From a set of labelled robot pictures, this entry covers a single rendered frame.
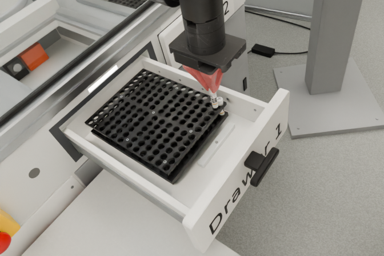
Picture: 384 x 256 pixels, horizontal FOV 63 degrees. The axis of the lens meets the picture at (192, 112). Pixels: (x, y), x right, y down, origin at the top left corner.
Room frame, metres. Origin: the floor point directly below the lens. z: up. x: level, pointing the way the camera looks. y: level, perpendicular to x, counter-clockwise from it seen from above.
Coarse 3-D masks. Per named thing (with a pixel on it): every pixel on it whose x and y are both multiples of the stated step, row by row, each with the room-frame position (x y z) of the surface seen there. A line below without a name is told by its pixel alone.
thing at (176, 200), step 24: (144, 72) 0.60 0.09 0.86; (168, 72) 0.55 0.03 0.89; (96, 96) 0.52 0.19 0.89; (240, 96) 0.41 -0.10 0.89; (72, 120) 0.47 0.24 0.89; (240, 120) 0.40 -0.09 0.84; (72, 144) 0.44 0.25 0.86; (96, 144) 0.44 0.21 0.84; (120, 168) 0.32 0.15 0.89; (144, 168) 0.35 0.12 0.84; (192, 168) 0.32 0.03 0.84; (216, 168) 0.31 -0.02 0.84; (144, 192) 0.28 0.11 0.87; (168, 192) 0.29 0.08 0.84; (192, 192) 0.27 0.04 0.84
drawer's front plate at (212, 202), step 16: (288, 96) 0.36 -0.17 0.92; (272, 112) 0.32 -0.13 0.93; (288, 112) 0.36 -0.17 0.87; (256, 128) 0.30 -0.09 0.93; (272, 128) 0.32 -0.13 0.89; (240, 144) 0.28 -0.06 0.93; (256, 144) 0.28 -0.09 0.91; (272, 144) 0.32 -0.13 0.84; (240, 160) 0.25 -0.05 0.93; (224, 176) 0.23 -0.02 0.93; (240, 176) 0.25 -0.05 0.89; (208, 192) 0.22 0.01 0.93; (224, 192) 0.22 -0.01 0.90; (192, 208) 0.20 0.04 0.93; (208, 208) 0.20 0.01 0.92; (224, 208) 0.22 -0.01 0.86; (192, 224) 0.18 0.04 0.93; (208, 224) 0.19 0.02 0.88; (192, 240) 0.18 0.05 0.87; (208, 240) 0.18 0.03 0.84
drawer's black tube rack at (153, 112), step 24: (120, 96) 0.50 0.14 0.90; (144, 96) 0.48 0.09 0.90; (168, 96) 0.46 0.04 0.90; (192, 96) 0.44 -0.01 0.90; (96, 120) 0.45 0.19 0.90; (120, 120) 0.43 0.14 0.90; (144, 120) 0.41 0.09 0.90; (168, 120) 0.39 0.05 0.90; (192, 120) 0.38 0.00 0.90; (216, 120) 0.39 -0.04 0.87; (120, 144) 0.37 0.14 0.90; (144, 144) 0.38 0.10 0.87; (168, 144) 0.34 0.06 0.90; (168, 168) 0.30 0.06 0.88
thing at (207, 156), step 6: (228, 126) 0.38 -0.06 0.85; (234, 126) 0.38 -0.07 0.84; (222, 132) 0.37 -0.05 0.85; (228, 132) 0.37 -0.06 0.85; (216, 138) 0.36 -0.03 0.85; (222, 138) 0.36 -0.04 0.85; (216, 144) 0.35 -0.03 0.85; (210, 150) 0.34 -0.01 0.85; (216, 150) 0.34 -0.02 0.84; (204, 156) 0.33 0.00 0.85; (210, 156) 0.33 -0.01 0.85; (198, 162) 0.32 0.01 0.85; (204, 162) 0.32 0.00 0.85
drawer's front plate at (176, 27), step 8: (224, 0) 0.78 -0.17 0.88; (232, 0) 0.81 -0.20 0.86; (224, 8) 0.78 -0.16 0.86; (232, 8) 0.80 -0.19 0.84; (224, 16) 0.78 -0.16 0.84; (176, 24) 0.66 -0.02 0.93; (168, 32) 0.63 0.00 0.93; (176, 32) 0.65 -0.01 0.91; (160, 40) 0.63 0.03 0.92; (168, 40) 0.63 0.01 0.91; (168, 48) 0.62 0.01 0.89; (168, 56) 0.62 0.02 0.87; (168, 64) 0.63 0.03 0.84; (176, 64) 0.63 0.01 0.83
